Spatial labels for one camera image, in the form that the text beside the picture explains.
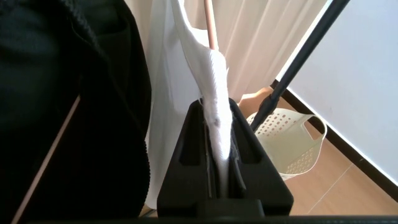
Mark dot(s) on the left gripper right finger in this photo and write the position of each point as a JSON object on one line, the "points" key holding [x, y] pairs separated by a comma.
{"points": [[267, 193]]}

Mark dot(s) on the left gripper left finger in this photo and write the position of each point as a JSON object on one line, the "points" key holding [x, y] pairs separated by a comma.
{"points": [[180, 186]]}

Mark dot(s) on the white printed T-shirt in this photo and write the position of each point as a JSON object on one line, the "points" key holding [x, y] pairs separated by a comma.
{"points": [[214, 87]]}

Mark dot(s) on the white laundry basket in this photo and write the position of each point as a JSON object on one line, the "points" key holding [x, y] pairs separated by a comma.
{"points": [[289, 149]]}

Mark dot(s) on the black clothes rack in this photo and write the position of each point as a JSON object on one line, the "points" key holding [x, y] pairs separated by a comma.
{"points": [[297, 63]]}

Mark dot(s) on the pink clothes hanger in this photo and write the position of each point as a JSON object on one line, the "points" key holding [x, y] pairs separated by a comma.
{"points": [[211, 25], [45, 161]]}

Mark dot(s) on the beige curtain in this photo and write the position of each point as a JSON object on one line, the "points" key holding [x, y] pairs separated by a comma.
{"points": [[255, 40]]}

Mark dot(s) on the black shorts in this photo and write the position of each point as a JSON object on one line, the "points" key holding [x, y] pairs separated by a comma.
{"points": [[62, 62]]}

